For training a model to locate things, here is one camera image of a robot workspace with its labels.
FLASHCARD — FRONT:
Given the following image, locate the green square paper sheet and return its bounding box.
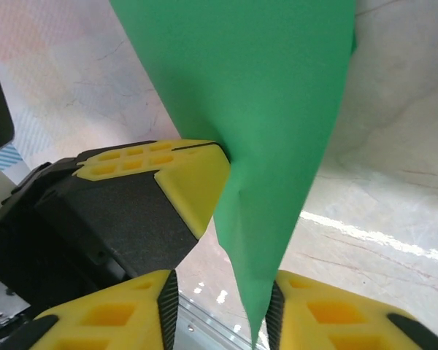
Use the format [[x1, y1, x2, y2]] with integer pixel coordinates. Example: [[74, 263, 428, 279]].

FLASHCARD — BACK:
[[109, 0, 359, 348]]

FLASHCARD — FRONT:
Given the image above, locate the aluminium mounting rail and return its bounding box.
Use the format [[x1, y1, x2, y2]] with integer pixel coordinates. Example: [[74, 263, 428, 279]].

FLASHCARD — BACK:
[[173, 291, 258, 350]]

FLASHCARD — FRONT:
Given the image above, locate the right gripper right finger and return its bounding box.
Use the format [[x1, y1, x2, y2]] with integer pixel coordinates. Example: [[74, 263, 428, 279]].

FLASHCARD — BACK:
[[264, 269, 438, 350]]

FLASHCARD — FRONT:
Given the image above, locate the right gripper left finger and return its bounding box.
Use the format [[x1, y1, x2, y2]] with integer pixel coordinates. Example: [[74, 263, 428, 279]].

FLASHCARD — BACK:
[[7, 268, 180, 350]]

